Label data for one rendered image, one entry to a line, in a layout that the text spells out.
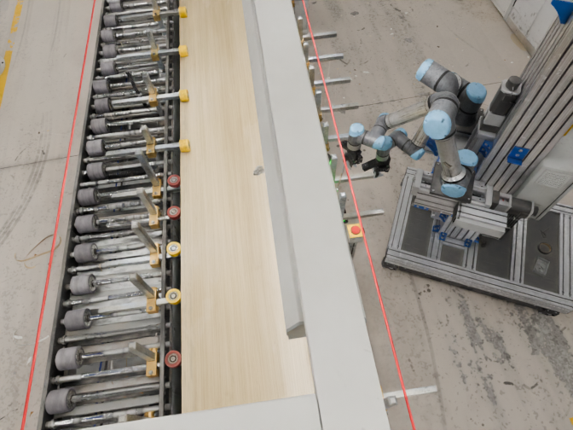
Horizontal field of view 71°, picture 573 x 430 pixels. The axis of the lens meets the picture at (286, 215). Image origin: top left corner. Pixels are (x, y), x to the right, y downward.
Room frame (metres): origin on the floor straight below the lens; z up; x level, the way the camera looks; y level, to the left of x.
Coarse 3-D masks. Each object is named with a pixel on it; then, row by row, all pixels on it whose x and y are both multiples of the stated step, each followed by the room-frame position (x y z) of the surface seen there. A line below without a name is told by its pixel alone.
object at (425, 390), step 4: (412, 388) 0.20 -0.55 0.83; (416, 388) 0.20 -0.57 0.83; (420, 388) 0.19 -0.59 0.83; (424, 388) 0.19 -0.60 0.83; (428, 388) 0.19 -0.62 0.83; (432, 388) 0.19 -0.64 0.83; (436, 388) 0.19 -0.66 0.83; (388, 392) 0.19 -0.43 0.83; (392, 392) 0.18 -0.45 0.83; (396, 392) 0.18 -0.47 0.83; (400, 392) 0.18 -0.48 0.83; (408, 392) 0.18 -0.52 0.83; (412, 392) 0.18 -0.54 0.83; (416, 392) 0.18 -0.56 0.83; (420, 392) 0.18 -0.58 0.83; (424, 392) 0.17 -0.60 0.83; (428, 392) 0.17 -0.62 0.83; (384, 396) 0.17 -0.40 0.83; (388, 396) 0.17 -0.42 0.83; (396, 396) 0.17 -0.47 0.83; (400, 396) 0.17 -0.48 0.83; (408, 396) 0.17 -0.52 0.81
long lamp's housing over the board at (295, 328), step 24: (264, 96) 0.58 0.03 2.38; (264, 120) 0.53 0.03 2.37; (264, 144) 0.48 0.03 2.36; (264, 168) 0.44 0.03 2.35; (336, 192) 0.38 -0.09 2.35; (288, 240) 0.27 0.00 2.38; (288, 264) 0.23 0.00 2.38; (288, 288) 0.20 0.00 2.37; (288, 312) 0.17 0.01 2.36; (288, 336) 0.14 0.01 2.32
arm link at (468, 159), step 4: (460, 152) 1.25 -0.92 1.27; (464, 152) 1.25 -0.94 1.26; (468, 152) 1.25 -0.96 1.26; (472, 152) 1.25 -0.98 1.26; (460, 156) 1.22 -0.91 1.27; (464, 156) 1.22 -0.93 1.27; (468, 156) 1.22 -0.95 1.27; (472, 156) 1.22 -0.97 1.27; (476, 156) 1.22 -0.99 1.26; (460, 160) 1.19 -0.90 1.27; (464, 160) 1.19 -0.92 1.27; (468, 160) 1.19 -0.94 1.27; (472, 160) 1.19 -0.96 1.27; (476, 160) 1.19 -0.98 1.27; (464, 164) 1.17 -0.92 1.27; (468, 164) 1.17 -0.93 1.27; (472, 164) 1.17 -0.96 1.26; (476, 164) 1.18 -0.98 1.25; (468, 168) 1.16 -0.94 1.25; (472, 168) 1.17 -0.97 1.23
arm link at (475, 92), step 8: (464, 88) 1.72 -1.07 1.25; (472, 88) 1.69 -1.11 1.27; (480, 88) 1.69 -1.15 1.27; (464, 96) 1.68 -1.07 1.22; (472, 96) 1.64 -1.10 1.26; (480, 96) 1.63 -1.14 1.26; (464, 104) 1.66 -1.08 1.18; (472, 104) 1.63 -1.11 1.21; (480, 104) 1.63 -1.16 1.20; (472, 112) 1.63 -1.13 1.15
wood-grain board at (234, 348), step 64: (192, 0) 3.31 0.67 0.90; (192, 64) 2.51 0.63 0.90; (192, 128) 1.88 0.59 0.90; (256, 128) 1.84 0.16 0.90; (192, 192) 1.36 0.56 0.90; (256, 192) 1.33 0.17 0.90; (192, 256) 0.94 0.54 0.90; (256, 256) 0.91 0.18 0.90; (192, 320) 0.58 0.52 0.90; (256, 320) 0.56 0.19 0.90; (192, 384) 0.28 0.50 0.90; (256, 384) 0.26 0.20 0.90
